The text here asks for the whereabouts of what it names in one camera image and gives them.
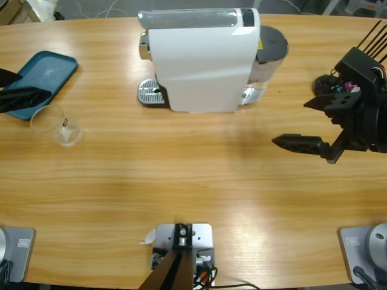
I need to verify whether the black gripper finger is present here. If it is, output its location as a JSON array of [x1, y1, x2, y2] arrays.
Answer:
[[0, 68, 24, 89], [0, 86, 51, 114]]

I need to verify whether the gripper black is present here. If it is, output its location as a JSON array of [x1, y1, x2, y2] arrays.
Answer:
[[271, 89, 387, 166]]

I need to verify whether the clear drinking glass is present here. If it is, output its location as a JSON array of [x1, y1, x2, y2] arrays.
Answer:
[[29, 105, 84, 148]]

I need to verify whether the grey coffee machine lever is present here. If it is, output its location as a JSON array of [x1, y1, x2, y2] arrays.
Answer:
[[137, 8, 239, 30]]

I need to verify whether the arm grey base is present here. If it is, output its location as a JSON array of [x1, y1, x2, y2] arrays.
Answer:
[[337, 222, 387, 285], [0, 227, 36, 283]]

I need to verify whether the white capsule coffee machine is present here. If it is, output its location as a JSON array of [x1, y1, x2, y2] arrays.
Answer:
[[137, 7, 290, 115]]

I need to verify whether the blue rectangular plastic tray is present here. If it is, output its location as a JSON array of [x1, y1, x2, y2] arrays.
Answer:
[[4, 50, 79, 121]]

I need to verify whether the black capsule holder with rods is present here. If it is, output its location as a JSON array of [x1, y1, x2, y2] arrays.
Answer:
[[313, 19, 387, 98]]

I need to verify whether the brown cardboard box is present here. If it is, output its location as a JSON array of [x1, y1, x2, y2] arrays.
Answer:
[[0, 0, 27, 25]]

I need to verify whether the white plastic bag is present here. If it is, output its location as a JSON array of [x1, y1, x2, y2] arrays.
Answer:
[[25, 0, 60, 22]]

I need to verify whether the clear water tank black lid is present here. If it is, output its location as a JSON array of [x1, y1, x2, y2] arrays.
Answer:
[[241, 25, 290, 106]]

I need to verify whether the white plastic stool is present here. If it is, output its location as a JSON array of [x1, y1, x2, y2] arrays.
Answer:
[[322, 0, 387, 16]]

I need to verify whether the white paper tab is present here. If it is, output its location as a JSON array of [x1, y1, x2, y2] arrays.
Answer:
[[138, 228, 157, 245]]

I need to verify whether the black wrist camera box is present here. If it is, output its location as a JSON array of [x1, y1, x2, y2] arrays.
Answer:
[[334, 47, 387, 93]]

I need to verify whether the white floor cable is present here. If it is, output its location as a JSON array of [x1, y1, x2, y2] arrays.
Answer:
[[75, 0, 143, 19]]

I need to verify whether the black base cable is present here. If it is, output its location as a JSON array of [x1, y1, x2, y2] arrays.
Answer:
[[0, 260, 14, 283], [353, 266, 379, 290]]

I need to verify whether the white block with dark post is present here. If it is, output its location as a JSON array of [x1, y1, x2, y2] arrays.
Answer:
[[140, 222, 216, 290]]

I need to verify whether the thin black cable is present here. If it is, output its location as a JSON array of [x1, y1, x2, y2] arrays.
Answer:
[[211, 282, 261, 290]]

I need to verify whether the orange and black cable bunch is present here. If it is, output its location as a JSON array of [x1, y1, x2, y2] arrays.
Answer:
[[193, 265, 218, 288]]

